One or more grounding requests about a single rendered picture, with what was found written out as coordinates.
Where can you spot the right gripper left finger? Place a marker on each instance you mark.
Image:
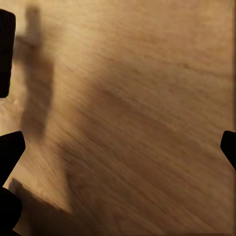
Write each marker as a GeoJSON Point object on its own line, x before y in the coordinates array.
{"type": "Point", "coordinates": [12, 146]}

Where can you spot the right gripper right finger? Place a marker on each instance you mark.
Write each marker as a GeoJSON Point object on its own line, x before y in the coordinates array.
{"type": "Point", "coordinates": [228, 146]}

